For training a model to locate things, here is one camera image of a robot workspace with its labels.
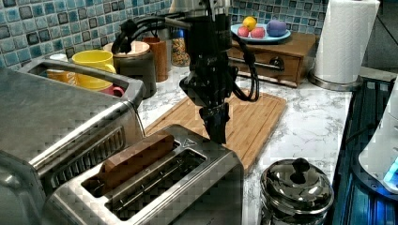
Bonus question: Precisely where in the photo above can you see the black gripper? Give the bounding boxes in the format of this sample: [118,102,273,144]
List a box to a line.
[179,59,237,143]

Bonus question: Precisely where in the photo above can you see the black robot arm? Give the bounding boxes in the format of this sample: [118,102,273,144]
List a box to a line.
[170,0,234,143]

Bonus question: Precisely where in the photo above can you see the stainless steel toaster oven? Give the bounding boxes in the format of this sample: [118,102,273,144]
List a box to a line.
[0,59,145,225]

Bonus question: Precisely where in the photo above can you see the bamboo cutting board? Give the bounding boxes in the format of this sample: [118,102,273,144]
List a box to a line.
[145,93,286,173]

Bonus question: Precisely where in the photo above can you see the glass jar with blue lid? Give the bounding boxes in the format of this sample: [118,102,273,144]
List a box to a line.
[171,29,190,67]

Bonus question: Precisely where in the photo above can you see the red apple left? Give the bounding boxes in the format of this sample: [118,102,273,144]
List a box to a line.
[237,26,250,38]

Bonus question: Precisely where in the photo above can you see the red apple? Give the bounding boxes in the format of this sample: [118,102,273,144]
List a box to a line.
[237,26,250,38]
[251,27,266,38]

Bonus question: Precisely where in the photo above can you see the light blue plate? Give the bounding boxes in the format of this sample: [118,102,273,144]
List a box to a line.
[230,23,291,43]

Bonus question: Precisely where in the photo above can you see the brown wooden cup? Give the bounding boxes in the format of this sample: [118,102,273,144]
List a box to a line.
[144,37,168,83]

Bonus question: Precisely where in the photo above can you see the wooden drawer box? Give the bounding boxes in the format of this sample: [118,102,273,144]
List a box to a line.
[246,33,316,88]

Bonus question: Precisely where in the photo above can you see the red apple right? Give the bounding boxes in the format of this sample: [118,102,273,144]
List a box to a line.
[251,27,266,38]

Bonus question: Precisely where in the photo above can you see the dark canister with wooden lid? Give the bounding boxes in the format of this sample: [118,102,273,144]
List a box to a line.
[114,41,157,98]

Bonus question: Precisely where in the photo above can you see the yellow lemon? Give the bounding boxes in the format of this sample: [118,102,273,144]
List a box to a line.
[242,16,257,31]

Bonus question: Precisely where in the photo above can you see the pink mug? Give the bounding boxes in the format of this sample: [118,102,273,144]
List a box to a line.
[100,84,125,98]

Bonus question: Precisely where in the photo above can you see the purple fruit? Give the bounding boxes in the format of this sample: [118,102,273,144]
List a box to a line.
[267,20,287,37]

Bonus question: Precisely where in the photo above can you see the steel pot with lid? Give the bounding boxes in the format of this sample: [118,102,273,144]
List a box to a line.
[260,157,334,225]

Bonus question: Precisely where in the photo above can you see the brown bread slice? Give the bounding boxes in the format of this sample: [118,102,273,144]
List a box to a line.
[98,131,175,194]

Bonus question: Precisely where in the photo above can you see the yellow mug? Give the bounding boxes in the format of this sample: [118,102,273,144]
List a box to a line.
[72,50,115,91]

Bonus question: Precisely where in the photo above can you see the metal paper towel holder base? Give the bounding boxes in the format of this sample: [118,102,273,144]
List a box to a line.
[307,69,363,92]

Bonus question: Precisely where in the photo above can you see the white paper towel roll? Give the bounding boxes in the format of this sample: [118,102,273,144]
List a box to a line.
[314,0,380,84]

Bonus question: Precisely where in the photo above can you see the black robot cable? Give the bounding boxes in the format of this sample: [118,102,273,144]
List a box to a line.
[111,15,261,103]

